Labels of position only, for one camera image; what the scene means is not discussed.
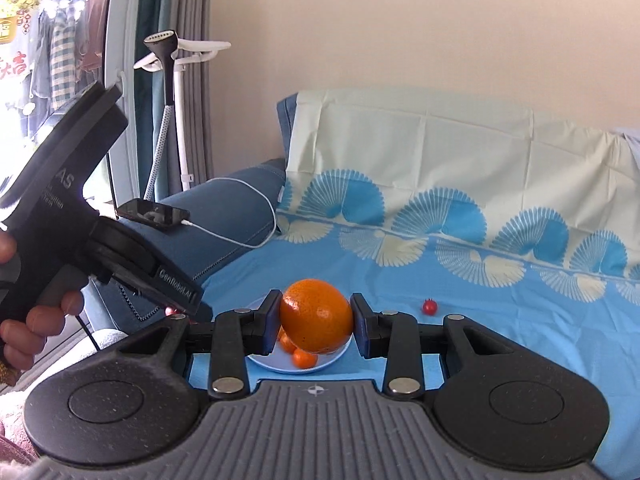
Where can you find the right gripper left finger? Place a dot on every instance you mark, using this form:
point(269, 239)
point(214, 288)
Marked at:
point(237, 334)

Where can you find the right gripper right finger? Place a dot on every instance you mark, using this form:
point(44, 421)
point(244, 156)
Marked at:
point(395, 337)

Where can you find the person's left hand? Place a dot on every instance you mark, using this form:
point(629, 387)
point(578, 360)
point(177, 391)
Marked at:
point(23, 341)

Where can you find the light blue plate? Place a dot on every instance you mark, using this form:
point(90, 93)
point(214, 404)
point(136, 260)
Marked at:
point(287, 359)

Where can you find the black smartphone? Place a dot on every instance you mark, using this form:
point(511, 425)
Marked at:
point(155, 215)

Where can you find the blue and cream patterned sheet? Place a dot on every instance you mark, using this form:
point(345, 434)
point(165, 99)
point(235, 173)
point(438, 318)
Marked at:
point(524, 221)

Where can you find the hanging clothes outside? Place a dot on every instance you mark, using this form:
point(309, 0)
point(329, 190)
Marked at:
point(65, 55)

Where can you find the garment steamer stand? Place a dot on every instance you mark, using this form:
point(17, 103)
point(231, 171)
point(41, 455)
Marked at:
point(170, 55)

